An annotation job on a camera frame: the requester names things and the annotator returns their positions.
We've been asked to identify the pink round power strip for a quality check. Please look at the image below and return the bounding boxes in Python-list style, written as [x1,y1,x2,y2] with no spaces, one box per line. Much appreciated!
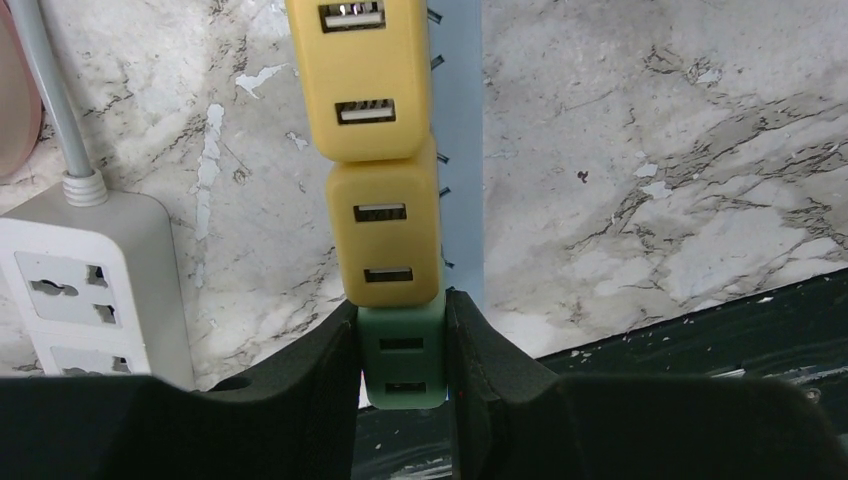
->
[1,1,43,178]

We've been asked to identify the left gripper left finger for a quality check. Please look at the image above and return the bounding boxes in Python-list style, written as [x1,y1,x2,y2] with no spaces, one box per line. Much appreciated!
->
[1,303,361,479]

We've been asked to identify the white power strip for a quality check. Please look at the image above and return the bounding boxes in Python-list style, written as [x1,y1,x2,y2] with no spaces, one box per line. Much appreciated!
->
[1,186,195,390]

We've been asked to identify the yellow charger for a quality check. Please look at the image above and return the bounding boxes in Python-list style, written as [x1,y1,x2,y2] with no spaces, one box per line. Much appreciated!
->
[326,137,441,308]

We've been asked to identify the yellow charger plug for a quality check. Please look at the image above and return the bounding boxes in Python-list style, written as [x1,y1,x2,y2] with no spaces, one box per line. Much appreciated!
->
[285,0,431,162]

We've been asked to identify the grey bundled power cord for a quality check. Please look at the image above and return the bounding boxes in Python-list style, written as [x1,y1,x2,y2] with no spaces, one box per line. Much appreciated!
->
[5,0,110,208]

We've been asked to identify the green charger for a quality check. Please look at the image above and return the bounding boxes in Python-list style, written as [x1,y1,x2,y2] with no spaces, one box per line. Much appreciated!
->
[356,292,447,410]

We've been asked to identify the blue long power strip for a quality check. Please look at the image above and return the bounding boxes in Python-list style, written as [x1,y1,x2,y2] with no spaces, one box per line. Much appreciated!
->
[427,0,485,308]

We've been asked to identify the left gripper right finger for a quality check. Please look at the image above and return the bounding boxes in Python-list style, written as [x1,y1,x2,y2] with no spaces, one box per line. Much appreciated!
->
[445,290,847,479]

